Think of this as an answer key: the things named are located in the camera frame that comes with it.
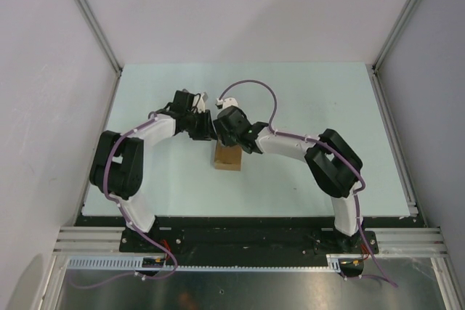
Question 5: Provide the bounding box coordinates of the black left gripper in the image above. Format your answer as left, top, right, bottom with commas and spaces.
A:
184, 109, 217, 141

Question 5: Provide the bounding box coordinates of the brown cardboard express box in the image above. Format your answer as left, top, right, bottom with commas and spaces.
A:
214, 141, 243, 171

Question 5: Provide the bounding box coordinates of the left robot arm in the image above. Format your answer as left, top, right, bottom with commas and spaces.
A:
89, 89, 217, 252

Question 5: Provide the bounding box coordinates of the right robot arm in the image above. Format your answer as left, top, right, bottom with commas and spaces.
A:
213, 106, 366, 253

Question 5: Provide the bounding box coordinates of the aluminium crossbar profile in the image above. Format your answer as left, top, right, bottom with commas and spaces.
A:
52, 227, 448, 258

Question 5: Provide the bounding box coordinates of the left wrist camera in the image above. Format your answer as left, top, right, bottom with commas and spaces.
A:
192, 92, 208, 113

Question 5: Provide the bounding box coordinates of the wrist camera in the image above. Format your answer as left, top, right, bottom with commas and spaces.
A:
215, 97, 238, 110
192, 92, 208, 113

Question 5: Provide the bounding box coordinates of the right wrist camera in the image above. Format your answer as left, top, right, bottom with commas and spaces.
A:
215, 97, 238, 110

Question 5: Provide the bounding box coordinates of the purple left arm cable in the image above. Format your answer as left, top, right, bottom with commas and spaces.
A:
68, 112, 179, 291

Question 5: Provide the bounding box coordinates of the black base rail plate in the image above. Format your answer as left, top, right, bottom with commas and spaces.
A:
76, 216, 424, 268

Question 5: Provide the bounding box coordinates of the grey slotted cable duct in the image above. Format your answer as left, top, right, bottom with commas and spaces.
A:
66, 254, 344, 274

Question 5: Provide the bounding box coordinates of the left aluminium frame post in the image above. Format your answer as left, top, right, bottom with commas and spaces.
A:
53, 0, 123, 73

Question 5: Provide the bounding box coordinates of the aluminium frame post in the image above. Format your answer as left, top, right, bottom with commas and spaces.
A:
53, 0, 123, 73
372, 0, 442, 71

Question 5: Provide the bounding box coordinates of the right aluminium frame post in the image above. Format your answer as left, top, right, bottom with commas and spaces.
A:
372, 0, 442, 71

